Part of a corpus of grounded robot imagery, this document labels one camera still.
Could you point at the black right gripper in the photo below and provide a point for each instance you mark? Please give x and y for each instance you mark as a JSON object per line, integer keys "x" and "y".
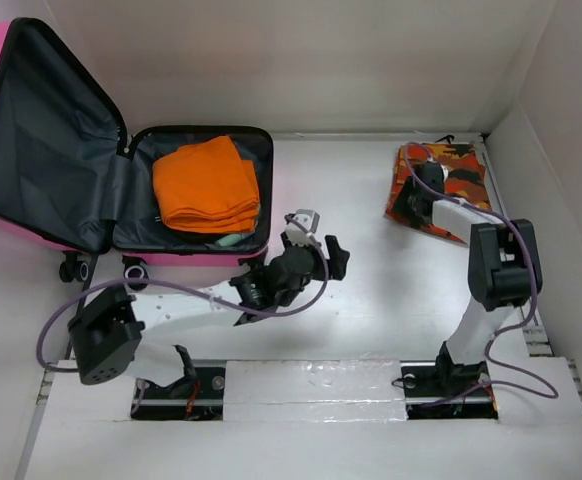
{"x": 401, "y": 202}

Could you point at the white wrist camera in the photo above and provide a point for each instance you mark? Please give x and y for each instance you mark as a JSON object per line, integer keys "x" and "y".
{"x": 445, "y": 173}
{"x": 309, "y": 219}

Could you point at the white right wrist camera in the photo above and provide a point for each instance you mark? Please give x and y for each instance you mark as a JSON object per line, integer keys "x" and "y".
{"x": 445, "y": 173}

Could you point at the orange cloth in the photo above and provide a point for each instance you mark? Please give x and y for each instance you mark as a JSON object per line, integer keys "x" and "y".
{"x": 207, "y": 188}

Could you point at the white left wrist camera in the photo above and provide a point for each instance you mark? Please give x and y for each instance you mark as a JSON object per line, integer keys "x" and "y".
{"x": 309, "y": 219}

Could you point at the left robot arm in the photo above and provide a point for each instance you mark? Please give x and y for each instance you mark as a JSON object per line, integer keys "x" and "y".
{"x": 125, "y": 333}

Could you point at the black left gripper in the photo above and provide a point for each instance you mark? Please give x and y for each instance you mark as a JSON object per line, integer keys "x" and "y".
{"x": 335, "y": 257}

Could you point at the green and white tube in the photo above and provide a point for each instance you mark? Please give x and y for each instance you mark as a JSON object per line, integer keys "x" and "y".
{"x": 232, "y": 239}

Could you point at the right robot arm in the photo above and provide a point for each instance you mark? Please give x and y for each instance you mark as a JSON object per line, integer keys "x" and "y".
{"x": 503, "y": 274}

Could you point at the aluminium side rail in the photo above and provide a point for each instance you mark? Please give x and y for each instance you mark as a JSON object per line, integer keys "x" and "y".
{"x": 520, "y": 241}

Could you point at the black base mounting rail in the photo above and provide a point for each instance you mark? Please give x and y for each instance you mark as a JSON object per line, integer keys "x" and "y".
{"x": 347, "y": 391}

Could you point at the pink hard-shell suitcase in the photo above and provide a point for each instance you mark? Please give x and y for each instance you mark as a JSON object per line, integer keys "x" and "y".
{"x": 73, "y": 178}

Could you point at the orange camouflage garment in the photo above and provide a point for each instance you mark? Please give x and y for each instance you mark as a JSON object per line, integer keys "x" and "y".
{"x": 466, "y": 180}

